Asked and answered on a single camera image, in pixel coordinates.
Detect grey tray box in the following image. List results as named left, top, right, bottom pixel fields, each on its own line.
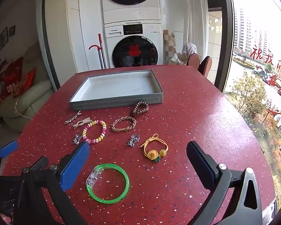
left=69, top=70, right=164, bottom=111

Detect green plastic bangle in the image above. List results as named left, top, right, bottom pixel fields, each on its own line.
left=85, top=163, right=130, bottom=204

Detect cream sofa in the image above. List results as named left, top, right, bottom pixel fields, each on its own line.
left=0, top=49, right=54, bottom=132

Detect silver star hair clip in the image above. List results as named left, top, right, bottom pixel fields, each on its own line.
left=65, top=111, right=82, bottom=125

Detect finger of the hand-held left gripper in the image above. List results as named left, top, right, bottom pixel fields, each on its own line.
left=0, top=141, right=19, bottom=158

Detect white cabinet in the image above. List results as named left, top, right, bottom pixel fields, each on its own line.
left=44, top=0, right=103, bottom=89

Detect brown round chair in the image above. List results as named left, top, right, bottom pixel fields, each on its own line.
left=187, top=53, right=200, bottom=68
left=198, top=56, right=212, bottom=78

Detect black window frame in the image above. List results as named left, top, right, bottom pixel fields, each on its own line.
left=214, top=0, right=235, bottom=93

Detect silver rhinestone charm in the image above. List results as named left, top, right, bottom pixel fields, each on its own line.
left=126, top=133, right=141, bottom=148

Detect wall picture frames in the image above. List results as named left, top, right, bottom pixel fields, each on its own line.
left=0, top=25, right=16, bottom=57

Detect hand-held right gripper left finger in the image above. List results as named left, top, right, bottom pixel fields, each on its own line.
left=13, top=142, right=90, bottom=225

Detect brown spiral hair tie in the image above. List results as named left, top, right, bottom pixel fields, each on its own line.
left=131, top=101, right=149, bottom=117

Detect beige rabbit hair clip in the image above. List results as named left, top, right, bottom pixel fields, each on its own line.
left=72, top=118, right=93, bottom=129

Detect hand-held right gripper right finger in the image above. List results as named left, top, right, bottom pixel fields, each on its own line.
left=186, top=141, right=264, bottom=225

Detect yellow flower hair tie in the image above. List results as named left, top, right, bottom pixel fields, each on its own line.
left=140, top=133, right=168, bottom=163

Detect white washing machine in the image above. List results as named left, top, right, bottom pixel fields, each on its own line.
left=104, top=20, right=164, bottom=69

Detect brown chairs with cloth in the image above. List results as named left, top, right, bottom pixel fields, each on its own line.
left=170, top=53, right=185, bottom=65

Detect pink yellow beaded bracelet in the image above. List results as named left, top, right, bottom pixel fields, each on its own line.
left=81, top=120, right=107, bottom=144

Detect red cushion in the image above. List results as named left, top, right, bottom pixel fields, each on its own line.
left=1, top=57, right=37, bottom=99

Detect red handled mop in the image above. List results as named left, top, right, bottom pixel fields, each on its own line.
left=88, top=34, right=107, bottom=70

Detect brown braided bracelet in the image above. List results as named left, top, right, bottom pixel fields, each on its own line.
left=111, top=116, right=137, bottom=132

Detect white towel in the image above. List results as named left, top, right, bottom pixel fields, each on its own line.
left=181, top=43, right=198, bottom=59

